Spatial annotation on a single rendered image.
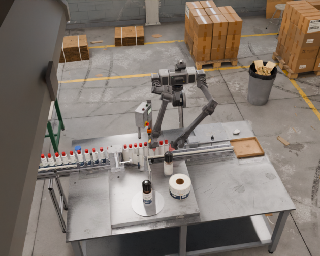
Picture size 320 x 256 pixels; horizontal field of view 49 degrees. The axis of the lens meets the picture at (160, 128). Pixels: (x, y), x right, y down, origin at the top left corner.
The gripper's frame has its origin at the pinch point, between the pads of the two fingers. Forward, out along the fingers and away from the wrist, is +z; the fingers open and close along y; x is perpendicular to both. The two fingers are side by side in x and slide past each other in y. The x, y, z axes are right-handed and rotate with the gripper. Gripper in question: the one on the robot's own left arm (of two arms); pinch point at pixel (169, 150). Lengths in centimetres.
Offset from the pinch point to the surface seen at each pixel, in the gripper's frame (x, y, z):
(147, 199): -29, 64, 15
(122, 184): -38, 33, 37
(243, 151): 70, 5, -41
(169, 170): -7.6, 32.1, -0.1
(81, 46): -48, -387, 115
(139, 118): -52, -2, -19
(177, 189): -8, 60, -4
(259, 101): 196, -174, -45
